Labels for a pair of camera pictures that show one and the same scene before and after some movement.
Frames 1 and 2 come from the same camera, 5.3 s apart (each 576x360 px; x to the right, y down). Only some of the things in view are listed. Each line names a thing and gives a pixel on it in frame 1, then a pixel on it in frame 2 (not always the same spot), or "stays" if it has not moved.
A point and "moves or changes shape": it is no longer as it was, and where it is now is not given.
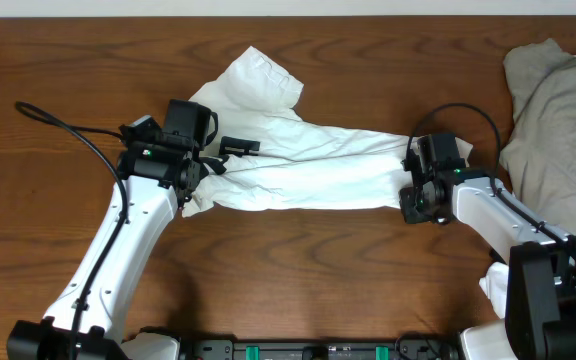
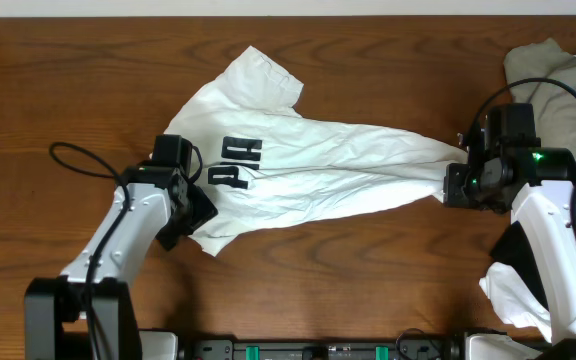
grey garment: x=555 y=153 stays
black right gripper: x=413 y=163 to x=454 y=185
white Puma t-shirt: x=301 y=164 moves or changes shape
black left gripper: x=207 y=151 to x=200 y=213
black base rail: x=427 y=348 stays
